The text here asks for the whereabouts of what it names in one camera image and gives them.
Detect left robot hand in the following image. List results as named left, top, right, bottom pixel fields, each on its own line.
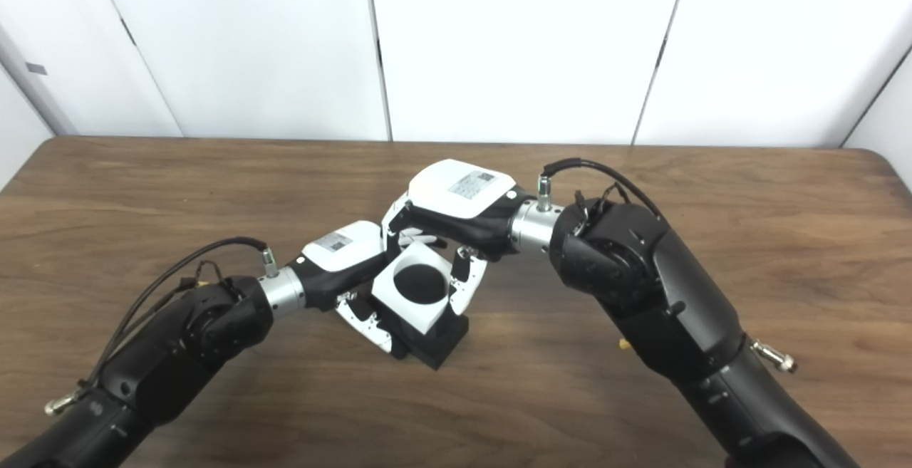
left=289, top=220, right=448, bottom=353

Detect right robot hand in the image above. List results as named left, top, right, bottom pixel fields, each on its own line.
left=381, top=159, right=537, bottom=317

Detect black peg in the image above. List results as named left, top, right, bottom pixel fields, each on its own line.
left=388, top=263, right=470, bottom=370

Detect white square piece with hole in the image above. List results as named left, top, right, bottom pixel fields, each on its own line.
left=370, top=242, right=454, bottom=337

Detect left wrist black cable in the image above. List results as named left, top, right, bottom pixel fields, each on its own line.
left=78, top=236, right=280, bottom=390

